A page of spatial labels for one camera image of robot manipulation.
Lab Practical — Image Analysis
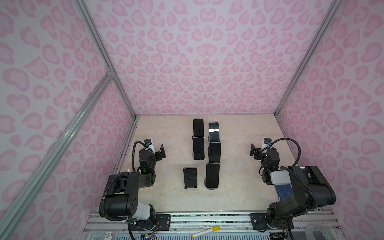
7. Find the white cable coil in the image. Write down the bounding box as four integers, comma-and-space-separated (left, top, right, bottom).
305, 223, 343, 240

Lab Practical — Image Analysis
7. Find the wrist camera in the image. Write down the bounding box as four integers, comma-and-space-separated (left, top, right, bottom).
144, 139, 156, 154
262, 138, 272, 151

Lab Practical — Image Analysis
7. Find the black corrugated cable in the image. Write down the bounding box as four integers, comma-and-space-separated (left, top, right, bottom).
131, 140, 148, 172
260, 137, 319, 208

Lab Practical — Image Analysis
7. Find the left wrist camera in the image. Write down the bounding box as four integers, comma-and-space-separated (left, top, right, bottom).
144, 139, 156, 154

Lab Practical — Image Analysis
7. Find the grey round phone stand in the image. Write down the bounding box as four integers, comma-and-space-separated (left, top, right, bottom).
204, 179, 219, 190

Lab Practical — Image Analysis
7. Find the left corner aluminium post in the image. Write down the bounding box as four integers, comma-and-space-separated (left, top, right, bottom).
74, 0, 137, 120

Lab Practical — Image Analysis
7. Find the left black corrugated cable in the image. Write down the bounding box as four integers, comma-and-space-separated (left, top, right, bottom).
131, 140, 148, 172

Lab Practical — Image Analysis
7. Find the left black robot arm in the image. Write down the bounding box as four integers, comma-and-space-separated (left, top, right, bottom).
99, 145, 166, 231

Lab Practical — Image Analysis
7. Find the purple phone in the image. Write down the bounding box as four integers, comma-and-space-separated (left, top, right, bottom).
183, 167, 198, 189

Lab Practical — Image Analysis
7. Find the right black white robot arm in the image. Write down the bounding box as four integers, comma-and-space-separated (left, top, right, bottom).
250, 144, 336, 233

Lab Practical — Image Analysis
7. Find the blue book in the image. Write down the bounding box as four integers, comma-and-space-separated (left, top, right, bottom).
275, 185, 293, 201

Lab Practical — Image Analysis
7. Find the white yellow marker pen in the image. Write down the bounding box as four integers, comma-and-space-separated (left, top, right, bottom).
191, 227, 221, 239

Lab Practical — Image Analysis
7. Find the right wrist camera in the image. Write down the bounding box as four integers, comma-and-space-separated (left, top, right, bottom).
262, 138, 272, 151

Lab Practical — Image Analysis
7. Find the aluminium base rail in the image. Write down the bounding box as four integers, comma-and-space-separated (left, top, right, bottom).
81, 211, 346, 240

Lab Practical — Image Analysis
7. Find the corner aluminium post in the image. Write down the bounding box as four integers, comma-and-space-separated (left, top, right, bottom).
74, 0, 137, 120
274, 0, 344, 119

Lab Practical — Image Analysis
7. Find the diagonal aluminium frame bar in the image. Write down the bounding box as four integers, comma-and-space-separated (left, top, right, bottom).
1, 74, 114, 240

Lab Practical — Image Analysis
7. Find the right black corrugated cable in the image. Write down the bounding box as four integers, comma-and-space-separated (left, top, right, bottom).
260, 137, 319, 208

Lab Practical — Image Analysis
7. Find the black phone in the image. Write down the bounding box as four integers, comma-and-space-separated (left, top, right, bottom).
193, 119, 204, 138
208, 142, 222, 164
205, 163, 220, 189
193, 137, 205, 161
208, 122, 220, 143

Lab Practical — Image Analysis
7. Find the right corner aluminium post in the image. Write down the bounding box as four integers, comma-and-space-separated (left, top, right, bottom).
274, 0, 344, 119

